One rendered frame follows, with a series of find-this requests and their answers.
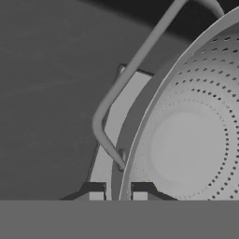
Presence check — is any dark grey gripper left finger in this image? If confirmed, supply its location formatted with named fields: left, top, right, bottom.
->
left=60, top=63, right=155, bottom=201

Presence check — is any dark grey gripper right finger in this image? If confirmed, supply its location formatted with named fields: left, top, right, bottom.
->
left=130, top=181, right=179, bottom=201

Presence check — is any grey metal colander with handle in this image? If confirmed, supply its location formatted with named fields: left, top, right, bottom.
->
left=91, top=0, right=239, bottom=201

